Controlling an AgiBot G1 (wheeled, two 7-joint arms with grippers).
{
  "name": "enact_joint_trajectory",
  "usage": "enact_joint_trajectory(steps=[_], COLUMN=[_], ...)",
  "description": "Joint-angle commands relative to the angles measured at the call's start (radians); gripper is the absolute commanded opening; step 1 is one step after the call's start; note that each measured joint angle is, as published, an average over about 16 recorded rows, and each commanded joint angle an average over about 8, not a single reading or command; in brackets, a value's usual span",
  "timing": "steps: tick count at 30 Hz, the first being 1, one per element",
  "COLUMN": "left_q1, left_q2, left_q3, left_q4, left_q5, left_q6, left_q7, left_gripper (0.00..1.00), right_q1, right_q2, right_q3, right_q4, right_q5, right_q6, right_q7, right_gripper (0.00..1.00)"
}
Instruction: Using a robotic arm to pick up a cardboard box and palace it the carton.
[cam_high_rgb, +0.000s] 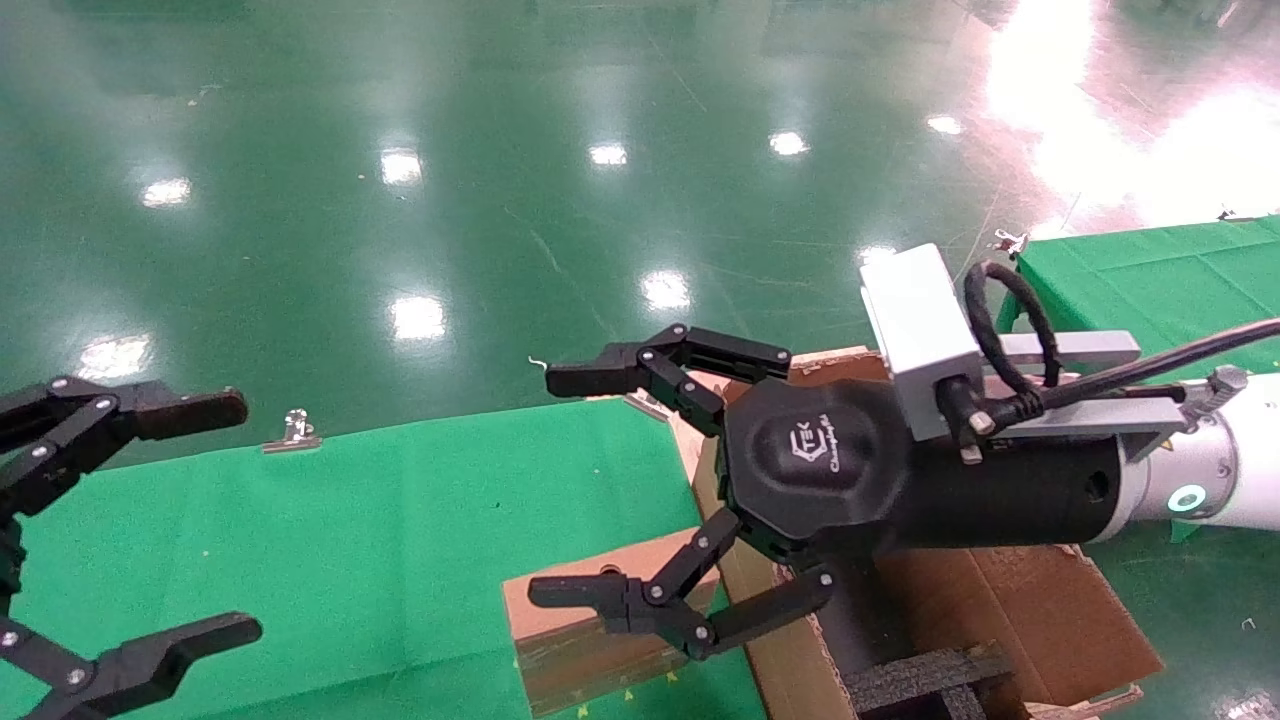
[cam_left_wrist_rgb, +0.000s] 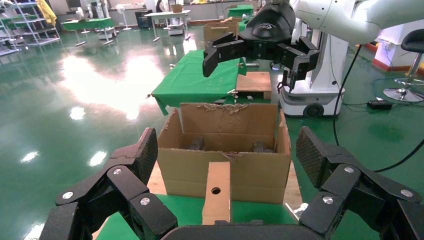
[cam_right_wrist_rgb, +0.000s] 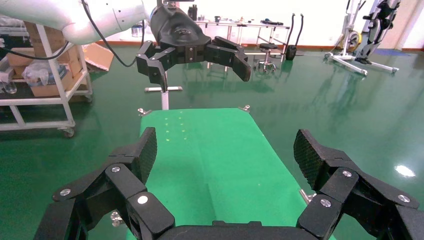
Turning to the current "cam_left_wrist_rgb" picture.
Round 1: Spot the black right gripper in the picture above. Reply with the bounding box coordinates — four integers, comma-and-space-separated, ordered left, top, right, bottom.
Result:
202, 1, 321, 92

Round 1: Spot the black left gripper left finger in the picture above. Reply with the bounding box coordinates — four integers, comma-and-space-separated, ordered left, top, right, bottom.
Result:
39, 127, 179, 240

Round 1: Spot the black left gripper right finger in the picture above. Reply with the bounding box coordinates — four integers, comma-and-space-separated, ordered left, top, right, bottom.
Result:
295, 125, 424, 240

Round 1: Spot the slim cardboard box with hole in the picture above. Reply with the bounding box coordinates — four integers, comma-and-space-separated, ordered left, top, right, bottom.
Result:
202, 161, 232, 226

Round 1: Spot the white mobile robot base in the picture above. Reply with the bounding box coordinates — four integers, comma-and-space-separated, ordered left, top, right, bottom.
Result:
96, 27, 117, 40
167, 22, 185, 36

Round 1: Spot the brown wooden box stool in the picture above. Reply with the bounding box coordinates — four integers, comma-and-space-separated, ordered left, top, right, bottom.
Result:
236, 71, 273, 100

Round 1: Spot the large open cardboard carton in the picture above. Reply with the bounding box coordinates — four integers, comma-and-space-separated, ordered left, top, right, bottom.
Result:
156, 102, 292, 206

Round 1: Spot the green cloth covered table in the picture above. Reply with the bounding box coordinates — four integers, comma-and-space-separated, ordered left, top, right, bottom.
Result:
61, 17, 116, 46
227, 4, 254, 18

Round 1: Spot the white wheeled robot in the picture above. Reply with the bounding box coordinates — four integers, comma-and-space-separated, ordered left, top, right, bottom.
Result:
278, 29, 347, 119

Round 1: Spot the black power brick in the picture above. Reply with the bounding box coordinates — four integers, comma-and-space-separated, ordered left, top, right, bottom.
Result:
366, 99, 394, 111

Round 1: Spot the white long table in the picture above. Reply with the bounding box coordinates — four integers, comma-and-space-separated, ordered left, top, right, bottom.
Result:
144, 9, 192, 43

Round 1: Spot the dark storage cabinet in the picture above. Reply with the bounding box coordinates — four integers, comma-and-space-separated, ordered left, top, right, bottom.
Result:
135, 9, 154, 30

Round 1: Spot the black bar stool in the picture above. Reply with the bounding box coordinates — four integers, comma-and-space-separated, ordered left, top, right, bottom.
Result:
383, 29, 424, 104

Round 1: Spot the yellow hanging cloth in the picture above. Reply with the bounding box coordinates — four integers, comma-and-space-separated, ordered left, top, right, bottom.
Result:
35, 0, 58, 27

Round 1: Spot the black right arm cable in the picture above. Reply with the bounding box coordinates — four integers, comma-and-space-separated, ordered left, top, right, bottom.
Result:
332, 43, 424, 174

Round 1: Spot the metal wire shelf rack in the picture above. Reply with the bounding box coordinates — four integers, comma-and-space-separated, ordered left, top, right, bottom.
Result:
0, 0, 62, 56

